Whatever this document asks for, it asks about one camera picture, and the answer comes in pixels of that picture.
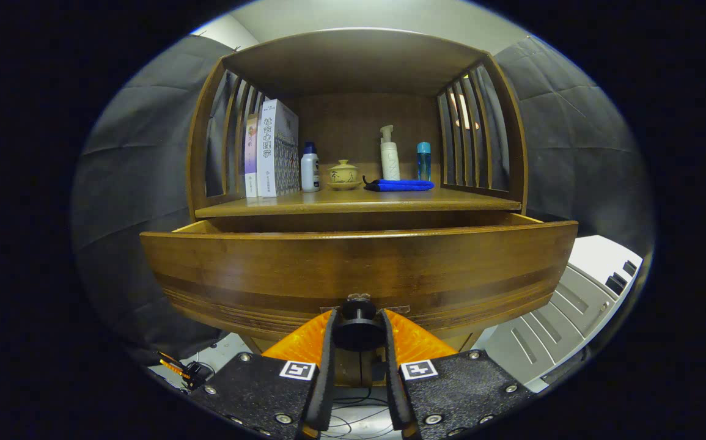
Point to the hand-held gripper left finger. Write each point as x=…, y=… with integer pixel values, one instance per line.
x=327, y=379

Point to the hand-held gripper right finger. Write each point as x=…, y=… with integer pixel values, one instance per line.
x=391, y=379

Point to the black round drawer knob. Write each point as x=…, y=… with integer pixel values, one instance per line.
x=359, y=333

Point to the brown wooden drawer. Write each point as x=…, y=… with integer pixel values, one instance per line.
x=267, y=275

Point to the brown wooden countertop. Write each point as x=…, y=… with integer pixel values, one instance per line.
x=359, y=198

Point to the white drawer unit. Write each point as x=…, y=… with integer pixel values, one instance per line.
x=597, y=256

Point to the black block on drawer unit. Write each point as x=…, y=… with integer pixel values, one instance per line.
x=615, y=285
x=630, y=267

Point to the brown wooden cabinet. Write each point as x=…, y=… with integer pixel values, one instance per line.
x=352, y=61

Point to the orange and black tool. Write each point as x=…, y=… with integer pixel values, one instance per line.
x=175, y=368

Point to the blue folded cloth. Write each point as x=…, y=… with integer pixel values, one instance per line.
x=401, y=185

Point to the yellow lidded ceramic teacup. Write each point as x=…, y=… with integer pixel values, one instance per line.
x=343, y=175

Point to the white bottle with blue cap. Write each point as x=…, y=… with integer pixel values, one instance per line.
x=310, y=174

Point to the clear blue bottle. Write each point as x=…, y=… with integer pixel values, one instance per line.
x=423, y=165

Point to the white pump bottle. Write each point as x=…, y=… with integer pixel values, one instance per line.
x=390, y=162

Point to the thick white book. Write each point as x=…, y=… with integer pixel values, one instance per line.
x=276, y=153

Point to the thin purple book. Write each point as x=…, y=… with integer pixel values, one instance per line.
x=251, y=159

